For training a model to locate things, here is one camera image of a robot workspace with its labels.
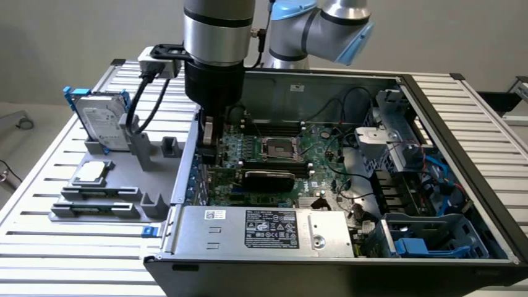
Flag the blue disk bay latch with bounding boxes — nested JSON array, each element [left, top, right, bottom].
[[393, 237, 430, 257]]

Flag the silver power supply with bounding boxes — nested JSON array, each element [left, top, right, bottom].
[[169, 205, 355, 259]]

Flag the black PC case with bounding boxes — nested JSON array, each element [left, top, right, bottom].
[[141, 69, 528, 297]]

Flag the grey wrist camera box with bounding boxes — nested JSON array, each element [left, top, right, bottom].
[[137, 54, 182, 82]]

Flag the black arm connector cable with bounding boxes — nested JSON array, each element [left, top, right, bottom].
[[249, 27, 267, 69]]

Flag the silver CPU chip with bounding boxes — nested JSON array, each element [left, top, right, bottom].
[[71, 160, 114, 184]]

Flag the grey disk bay cage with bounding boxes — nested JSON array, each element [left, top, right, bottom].
[[369, 212, 491, 259]]

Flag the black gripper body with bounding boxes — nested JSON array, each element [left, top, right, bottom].
[[182, 60, 246, 125]]

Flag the black plastic fan shroud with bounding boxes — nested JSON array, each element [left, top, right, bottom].
[[367, 168, 430, 218]]

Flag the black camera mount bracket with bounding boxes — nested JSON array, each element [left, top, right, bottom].
[[147, 44, 191, 60]]

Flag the black looped wire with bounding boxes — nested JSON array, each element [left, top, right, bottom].
[[319, 86, 373, 125]]

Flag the hard disk with blue frame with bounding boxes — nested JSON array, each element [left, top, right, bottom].
[[62, 87, 133, 153]]

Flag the CPU socket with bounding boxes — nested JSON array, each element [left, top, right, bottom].
[[255, 136, 305, 162]]

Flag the silver chipset heat sink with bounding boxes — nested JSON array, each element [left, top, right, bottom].
[[295, 196, 327, 210]]

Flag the blue SATA wire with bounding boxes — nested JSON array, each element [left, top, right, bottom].
[[422, 153, 467, 218]]

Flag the grey parts rack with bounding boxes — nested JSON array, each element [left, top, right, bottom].
[[49, 113, 185, 223]]

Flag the black camera cable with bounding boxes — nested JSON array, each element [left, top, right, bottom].
[[123, 72, 171, 137]]

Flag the black graphics card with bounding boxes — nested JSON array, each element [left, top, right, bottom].
[[241, 171, 297, 195]]

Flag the green motherboard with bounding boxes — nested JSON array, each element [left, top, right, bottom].
[[201, 121, 351, 209]]

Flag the green RAM stick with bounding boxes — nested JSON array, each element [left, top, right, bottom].
[[53, 202, 137, 217]]

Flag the metal frame beside table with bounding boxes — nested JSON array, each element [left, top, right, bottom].
[[477, 75, 528, 125]]

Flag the red and black wires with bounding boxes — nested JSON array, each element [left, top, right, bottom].
[[386, 139, 434, 174]]

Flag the silver metal drive cage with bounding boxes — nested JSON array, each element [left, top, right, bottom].
[[353, 88, 434, 173]]

